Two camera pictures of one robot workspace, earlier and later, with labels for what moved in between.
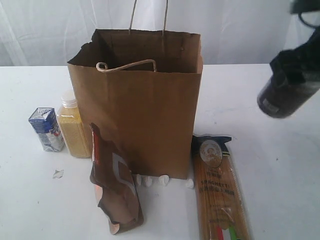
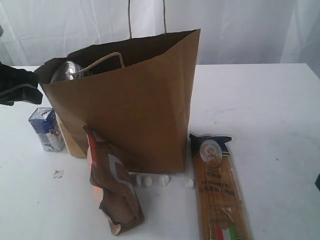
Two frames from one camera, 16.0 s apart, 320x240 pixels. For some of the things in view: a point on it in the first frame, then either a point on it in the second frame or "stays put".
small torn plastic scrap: x=58 y=174 stays put
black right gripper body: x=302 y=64 → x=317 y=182
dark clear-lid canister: x=279 y=98 → x=60 y=75
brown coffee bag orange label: x=114 y=180 stays put
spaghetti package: x=222 y=207 stays put
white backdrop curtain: x=49 y=33 stays put
